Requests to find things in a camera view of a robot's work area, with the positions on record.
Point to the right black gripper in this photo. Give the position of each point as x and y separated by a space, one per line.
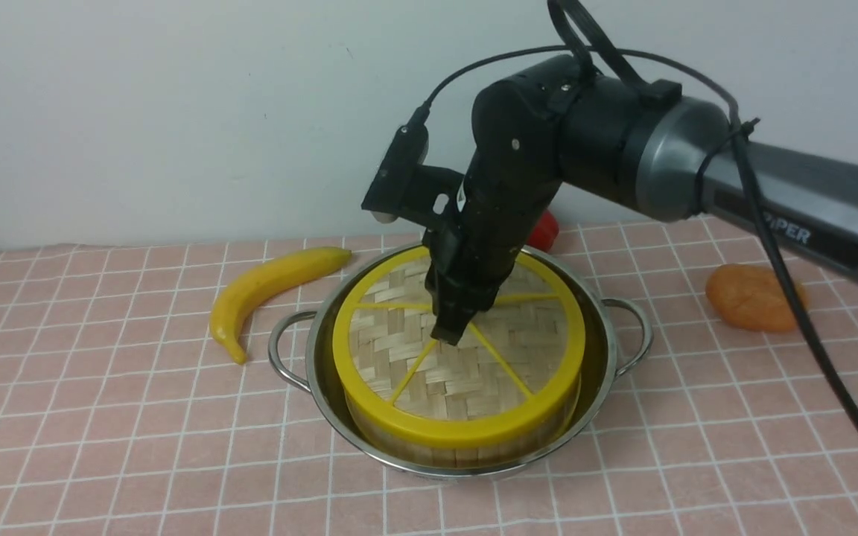
474 249

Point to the yellow woven steamer lid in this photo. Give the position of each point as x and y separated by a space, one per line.
534 335

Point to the yellow bamboo steamer basket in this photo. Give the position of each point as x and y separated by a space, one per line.
440 425

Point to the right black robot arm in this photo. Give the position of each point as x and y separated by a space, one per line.
662 154

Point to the stainless steel pot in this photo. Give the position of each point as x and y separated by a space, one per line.
618 336

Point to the red bell pepper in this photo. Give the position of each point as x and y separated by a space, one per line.
545 233

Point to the yellow banana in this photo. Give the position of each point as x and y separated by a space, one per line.
241 297

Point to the orange bread roll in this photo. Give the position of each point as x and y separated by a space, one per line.
750 298

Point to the pink checked tablecloth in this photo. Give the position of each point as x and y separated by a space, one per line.
119 415

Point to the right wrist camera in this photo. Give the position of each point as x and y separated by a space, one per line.
404 187

